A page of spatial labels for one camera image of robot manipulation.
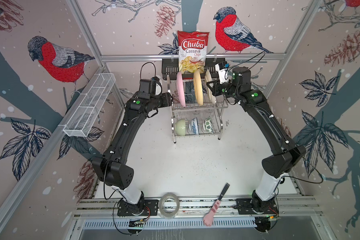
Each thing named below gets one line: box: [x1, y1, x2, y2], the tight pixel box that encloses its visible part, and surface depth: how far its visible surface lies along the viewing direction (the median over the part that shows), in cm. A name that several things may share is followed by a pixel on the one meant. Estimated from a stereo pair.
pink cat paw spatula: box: [203, 182, 230, 227], surface depth 73 cm
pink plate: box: [176, 71, 186, 107], surface depth 72 cm
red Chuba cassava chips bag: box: [177, 30, 210, 73], surface depth 85 cm
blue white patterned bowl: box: [190, 117, 200, 135], surface depth 93 cm
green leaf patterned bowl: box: [203, 117, 214, 134], surface depth 94 cm
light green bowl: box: [175, 118, 186, 136], surface depth 92 cm
